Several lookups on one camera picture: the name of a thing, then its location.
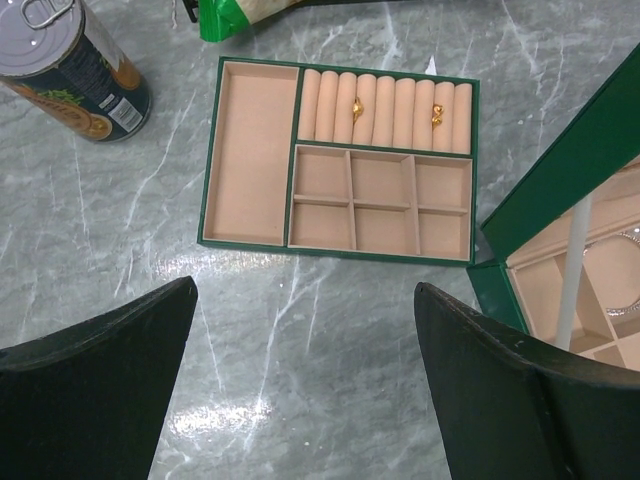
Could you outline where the green jewelry tray insert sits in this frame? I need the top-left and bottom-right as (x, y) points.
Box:
(198, 57), (480, 267)

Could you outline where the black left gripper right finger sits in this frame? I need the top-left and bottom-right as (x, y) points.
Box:
(414, 283), (639, 479)

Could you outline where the green white snack bag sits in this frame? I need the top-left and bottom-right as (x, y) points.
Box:
(198, 0), (298, 43)

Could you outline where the silver pearl bangle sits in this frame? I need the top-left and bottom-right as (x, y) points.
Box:
(582, 232), (639, 258)
(606, 300), (640, 317)

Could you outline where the brown food can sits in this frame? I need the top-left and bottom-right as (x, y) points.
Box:
(1, 1), (152, 143)

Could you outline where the green jewelry box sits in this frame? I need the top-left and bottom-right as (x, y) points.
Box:
(468, 52), (639, 370)

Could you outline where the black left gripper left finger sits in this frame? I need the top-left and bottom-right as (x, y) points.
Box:
(1, 276), (198, 479)

